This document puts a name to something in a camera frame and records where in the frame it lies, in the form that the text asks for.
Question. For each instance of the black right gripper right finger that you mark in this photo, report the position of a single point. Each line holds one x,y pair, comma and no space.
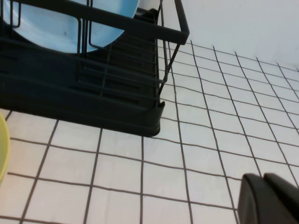
287,196

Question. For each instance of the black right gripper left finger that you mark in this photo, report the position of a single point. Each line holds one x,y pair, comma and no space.
252,203

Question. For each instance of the light blue round plate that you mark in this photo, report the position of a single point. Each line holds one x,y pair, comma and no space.
46,35

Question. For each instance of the yellow round plate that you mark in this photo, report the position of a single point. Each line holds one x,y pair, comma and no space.
3,149

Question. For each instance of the black plastic drip tray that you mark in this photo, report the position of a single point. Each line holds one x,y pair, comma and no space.
70,107

